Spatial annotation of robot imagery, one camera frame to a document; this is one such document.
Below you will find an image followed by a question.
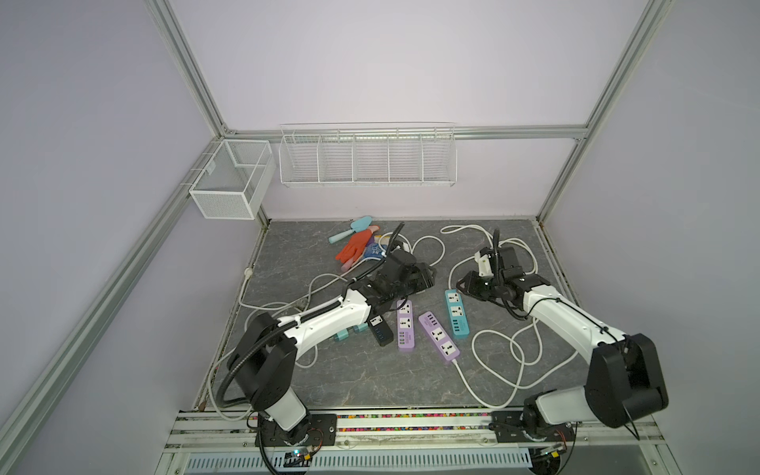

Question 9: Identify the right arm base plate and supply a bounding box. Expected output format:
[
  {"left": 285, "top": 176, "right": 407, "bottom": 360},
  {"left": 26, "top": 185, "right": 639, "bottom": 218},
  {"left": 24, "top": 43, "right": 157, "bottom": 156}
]
[{"left": 488, "top": 409, "right": 576, "bottom": 443}]

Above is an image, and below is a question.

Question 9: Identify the white cable of teal strip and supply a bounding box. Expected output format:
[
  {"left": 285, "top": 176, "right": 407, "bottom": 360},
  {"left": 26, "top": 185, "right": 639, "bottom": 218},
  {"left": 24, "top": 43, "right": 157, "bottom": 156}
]
[{"left": 438, "top": 224, "right": 538, "bottom": 292}]

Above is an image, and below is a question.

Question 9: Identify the aluminium rail front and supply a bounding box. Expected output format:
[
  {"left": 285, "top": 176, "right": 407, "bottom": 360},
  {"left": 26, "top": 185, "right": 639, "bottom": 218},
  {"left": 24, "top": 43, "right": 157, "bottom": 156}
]
[{"left": 164, "top": 408, "right": 666, "bottom": 452}]

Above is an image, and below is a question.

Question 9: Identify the red rubber glove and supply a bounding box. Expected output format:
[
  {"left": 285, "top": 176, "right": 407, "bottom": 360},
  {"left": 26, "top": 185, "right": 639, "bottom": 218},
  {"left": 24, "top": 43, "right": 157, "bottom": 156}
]
[{"left": 336, "top": 226, "right": 379, "bottom": 272}]

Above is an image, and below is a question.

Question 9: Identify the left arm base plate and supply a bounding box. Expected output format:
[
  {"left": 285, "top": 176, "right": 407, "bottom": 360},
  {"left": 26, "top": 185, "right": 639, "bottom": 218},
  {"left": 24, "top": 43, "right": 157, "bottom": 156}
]
[{"left": 257, "top": 413, "right": 338, "bottom": 447}]

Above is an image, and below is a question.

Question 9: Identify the white cable of black strip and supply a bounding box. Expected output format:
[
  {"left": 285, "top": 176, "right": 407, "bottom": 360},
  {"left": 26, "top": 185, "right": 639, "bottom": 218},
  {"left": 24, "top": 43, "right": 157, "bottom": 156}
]
[{"left": 204, "top": 271, "right": 357, "bottom": 423}]

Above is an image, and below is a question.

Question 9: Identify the purple power strip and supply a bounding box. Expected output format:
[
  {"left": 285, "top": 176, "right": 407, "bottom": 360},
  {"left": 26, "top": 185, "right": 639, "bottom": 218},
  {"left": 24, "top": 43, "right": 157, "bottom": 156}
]
[
  {"left": 418, "top": 312, "right": 460, "bottom": 363},
  {"left": 396, "top": 300, "right": 415, "bottom": 352}
]

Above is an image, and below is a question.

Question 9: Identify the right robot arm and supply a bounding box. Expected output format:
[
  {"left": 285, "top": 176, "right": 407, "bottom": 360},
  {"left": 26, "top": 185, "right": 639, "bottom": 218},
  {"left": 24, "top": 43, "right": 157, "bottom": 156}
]
[{"left": 456, "top": 247, "right": 669, "bottom": 439}]

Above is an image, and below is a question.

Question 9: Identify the teal power strip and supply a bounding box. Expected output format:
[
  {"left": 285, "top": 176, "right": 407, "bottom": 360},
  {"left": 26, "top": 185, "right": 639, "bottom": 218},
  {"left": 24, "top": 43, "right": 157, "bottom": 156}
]
[{"left": 445, "top": 289, "right": 470, "bottom": 338}]

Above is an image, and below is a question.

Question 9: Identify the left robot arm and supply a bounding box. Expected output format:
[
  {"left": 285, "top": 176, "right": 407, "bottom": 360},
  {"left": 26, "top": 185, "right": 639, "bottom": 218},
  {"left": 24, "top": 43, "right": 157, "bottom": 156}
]
[{"left": 212, "top": 247, "right": 437, "bottom": 433}]

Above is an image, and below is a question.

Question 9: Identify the white mesh basket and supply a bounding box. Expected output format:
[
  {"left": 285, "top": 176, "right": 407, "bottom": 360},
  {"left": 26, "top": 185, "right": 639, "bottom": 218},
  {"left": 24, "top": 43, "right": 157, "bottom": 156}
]
[{"left": 190, "top": 140, "right": 276, "bottom": 221}]

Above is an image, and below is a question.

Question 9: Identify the white wire basket wide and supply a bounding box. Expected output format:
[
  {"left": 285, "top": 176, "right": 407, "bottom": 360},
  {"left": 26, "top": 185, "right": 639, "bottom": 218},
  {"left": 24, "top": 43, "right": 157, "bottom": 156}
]
[{"left": 279, "top": 122, "right": 458, "bottom": 187}]

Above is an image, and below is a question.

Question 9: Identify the black power strip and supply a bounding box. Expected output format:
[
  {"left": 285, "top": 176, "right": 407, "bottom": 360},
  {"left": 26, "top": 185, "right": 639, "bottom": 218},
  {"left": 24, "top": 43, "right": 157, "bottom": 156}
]
[{"left": 367, "top": 315, "right": 394, "bottom": 346}]

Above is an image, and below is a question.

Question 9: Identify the teal spatula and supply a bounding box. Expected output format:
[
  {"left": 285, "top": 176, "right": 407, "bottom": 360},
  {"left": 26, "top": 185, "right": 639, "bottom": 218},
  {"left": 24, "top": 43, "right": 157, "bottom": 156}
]
[{"left": 329, "top": 216, "right": 372, "bottom": 245}]

